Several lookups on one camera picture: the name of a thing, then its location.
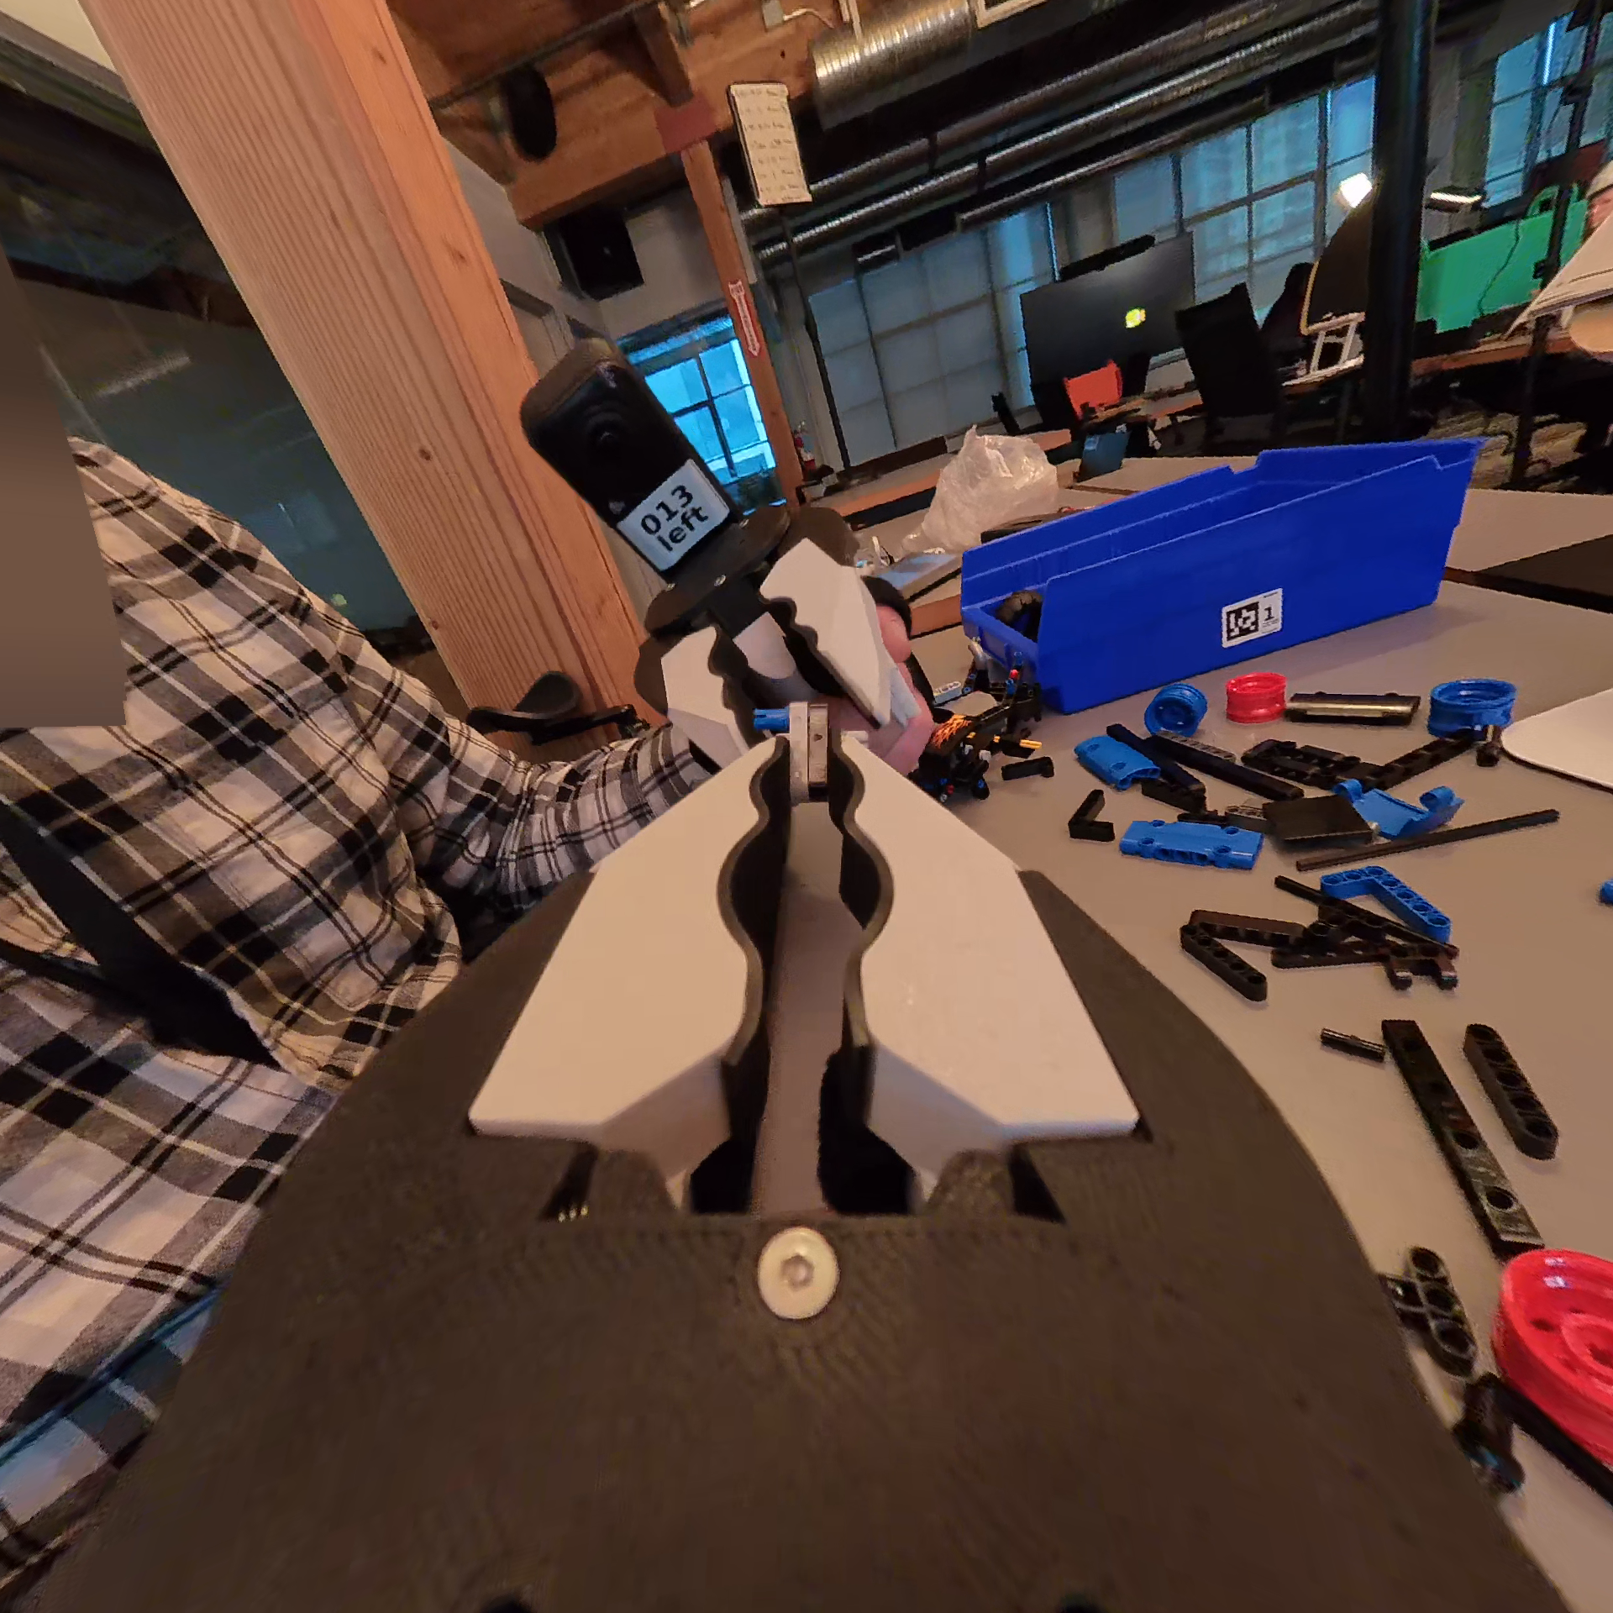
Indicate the large paned window wall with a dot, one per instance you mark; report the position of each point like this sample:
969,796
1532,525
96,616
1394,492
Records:
957,315

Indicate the black round ceiling speaker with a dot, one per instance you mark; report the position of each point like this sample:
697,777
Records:
534,112

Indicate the black flat panel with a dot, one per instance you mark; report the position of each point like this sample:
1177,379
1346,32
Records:
1317,820

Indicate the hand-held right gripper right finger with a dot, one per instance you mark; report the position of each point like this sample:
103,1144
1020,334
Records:
994,1008

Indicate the white hanging paper sheet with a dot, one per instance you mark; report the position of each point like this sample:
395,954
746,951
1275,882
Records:
772,144

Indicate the person's left hand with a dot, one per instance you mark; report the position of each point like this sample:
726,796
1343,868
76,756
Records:
908,744

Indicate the wooden pillar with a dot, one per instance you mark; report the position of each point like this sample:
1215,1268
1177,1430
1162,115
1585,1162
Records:
380,379

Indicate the thin black axle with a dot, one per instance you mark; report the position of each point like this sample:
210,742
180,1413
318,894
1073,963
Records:
1424,840

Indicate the black chair armrest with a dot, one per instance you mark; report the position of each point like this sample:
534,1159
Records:
555,710

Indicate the large red wheel rim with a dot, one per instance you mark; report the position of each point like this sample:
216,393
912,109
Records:
1563,1335

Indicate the black wall speaker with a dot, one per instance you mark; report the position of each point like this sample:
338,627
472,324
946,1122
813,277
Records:
596,252

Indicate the grey beam brick assembly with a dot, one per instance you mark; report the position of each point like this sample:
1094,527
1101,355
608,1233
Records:
811,756

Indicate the silver air duct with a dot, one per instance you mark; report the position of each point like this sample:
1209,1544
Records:
896,44

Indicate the grey desk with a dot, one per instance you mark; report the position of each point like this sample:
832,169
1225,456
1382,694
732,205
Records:
1198,1109

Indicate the blue-lit paned window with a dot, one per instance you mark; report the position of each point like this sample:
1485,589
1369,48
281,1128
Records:
705,404

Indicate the wooden workbench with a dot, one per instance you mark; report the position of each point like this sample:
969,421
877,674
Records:
1448,361

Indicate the red chair back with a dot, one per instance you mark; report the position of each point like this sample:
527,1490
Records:
1094,388

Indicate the person's plaid shirt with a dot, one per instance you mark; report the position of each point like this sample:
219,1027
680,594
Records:
227,820

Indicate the black steel post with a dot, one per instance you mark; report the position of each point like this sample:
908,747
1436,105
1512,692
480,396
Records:
1398,213

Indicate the open instruction booklet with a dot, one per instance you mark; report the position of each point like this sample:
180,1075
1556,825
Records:
1581,277

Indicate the green panel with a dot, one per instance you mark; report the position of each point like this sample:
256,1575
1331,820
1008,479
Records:
1500,266

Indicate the blue tagged storage bin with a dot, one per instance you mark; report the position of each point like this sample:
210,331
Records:
1198,554

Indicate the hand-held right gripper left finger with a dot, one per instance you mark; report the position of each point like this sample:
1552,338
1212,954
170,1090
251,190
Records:
630,1008

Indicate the black rubber tyre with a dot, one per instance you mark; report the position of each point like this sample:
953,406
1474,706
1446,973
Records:
1020,612

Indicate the long black axle rod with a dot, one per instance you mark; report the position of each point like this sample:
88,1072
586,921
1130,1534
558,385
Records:
1563,1430

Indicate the small red wheel rim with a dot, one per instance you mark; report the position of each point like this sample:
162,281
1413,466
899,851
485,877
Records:
1258,698

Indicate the blue wheel rim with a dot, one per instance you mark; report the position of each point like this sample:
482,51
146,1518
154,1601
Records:
1173,709
1470,706

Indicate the black tube brick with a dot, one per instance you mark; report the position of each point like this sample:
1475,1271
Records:
1352,706

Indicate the red wall sign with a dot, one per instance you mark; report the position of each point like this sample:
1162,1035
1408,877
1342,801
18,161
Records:
743,320

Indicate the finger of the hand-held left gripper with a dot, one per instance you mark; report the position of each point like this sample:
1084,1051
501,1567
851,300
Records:
845,629
701,706

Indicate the white plastic bag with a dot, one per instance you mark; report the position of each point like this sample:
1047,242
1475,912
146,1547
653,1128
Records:
994,492

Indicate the white book stand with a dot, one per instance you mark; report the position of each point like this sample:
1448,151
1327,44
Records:
1569,744

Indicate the black wall screen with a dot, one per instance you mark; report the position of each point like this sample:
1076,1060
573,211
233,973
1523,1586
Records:
1104,309

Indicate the scattered toy brick pieces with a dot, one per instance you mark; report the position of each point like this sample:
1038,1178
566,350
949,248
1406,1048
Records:
1463,1132

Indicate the red fire extinguisher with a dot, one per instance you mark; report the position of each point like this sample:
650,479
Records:
808,447

